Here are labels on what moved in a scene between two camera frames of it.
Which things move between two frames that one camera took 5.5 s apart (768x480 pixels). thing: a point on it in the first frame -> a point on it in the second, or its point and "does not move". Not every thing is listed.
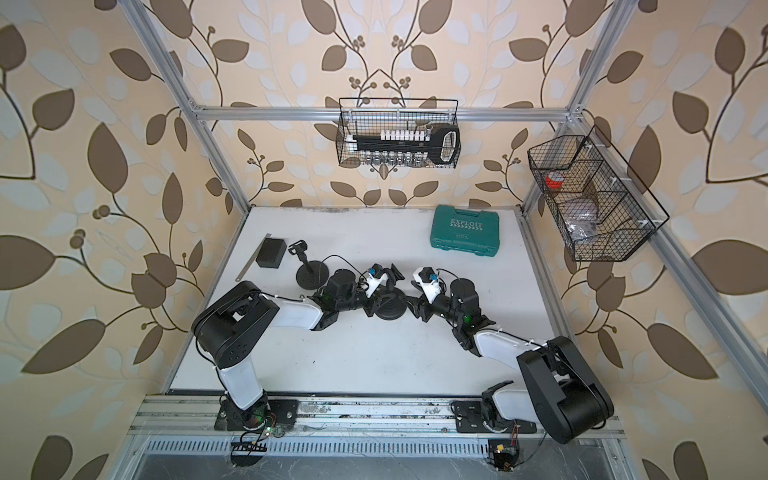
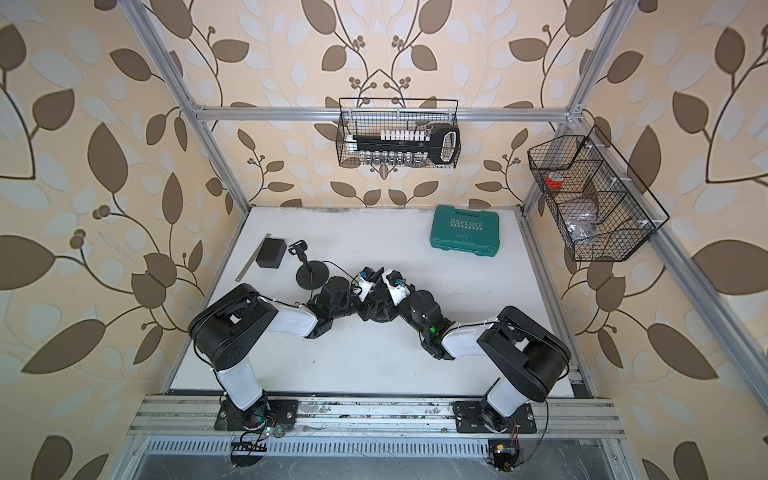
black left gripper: (372, 303) does not move
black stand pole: (394, 275) -> (379, 290)
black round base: (393, 304) does not move
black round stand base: (312, 280) does not move
